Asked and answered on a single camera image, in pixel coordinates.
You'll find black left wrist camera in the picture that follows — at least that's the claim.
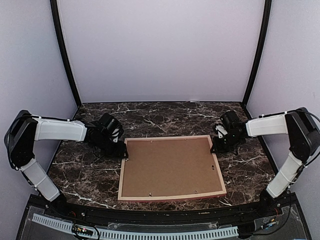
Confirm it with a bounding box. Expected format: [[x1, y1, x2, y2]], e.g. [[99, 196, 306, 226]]
[[97, 113, 124, 138]]

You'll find light wooden picture frame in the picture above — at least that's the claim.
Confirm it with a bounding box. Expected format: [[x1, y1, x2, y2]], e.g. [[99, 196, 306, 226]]
[[116, 134, 228, 202]]

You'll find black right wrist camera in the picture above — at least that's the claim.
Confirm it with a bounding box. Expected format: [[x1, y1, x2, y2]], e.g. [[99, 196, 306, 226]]
[[220, 110, 241, 131]]

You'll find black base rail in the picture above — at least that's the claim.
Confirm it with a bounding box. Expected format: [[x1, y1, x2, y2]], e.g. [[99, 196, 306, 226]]
[[16, 193, 313, 240]]

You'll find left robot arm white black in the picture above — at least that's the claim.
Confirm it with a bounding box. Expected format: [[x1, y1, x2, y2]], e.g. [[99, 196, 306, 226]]
[[4, 110, 129, 218]]

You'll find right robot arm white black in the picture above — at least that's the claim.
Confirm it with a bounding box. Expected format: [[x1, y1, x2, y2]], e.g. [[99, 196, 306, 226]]
[[210, 107, 320, 217]]

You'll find white slotted cable duct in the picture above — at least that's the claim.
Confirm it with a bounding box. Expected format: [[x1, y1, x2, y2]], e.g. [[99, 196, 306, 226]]
[[31, 213, 239, 240]]

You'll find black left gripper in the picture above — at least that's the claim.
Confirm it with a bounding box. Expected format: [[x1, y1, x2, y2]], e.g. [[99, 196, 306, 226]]
[[93, 133, 129, 159]]

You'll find black corner post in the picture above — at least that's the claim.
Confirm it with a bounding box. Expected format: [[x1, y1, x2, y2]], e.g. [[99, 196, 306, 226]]
[[49, 0, 82, 108], [241, 0, 272, 107]]

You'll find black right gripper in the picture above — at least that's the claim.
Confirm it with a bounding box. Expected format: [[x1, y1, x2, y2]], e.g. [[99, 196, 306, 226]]
[[210, 132, 243, 154]]

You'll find brown cardboard backing board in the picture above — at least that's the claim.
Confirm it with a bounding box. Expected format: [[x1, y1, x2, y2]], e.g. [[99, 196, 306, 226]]
[[121, 137, 224, 196]]

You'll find black left corner post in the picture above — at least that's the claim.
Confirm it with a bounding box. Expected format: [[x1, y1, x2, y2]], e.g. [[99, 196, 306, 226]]
[[49, 0, 82, 108]]

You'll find black right corner post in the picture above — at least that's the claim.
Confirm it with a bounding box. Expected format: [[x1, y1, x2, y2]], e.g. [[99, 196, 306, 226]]
[[241, 0, 272, 107]]

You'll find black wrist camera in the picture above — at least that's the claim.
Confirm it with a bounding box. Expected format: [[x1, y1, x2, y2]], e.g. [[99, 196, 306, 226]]
[[97, 113, 124, 138], [220, 110, 241, 131]]

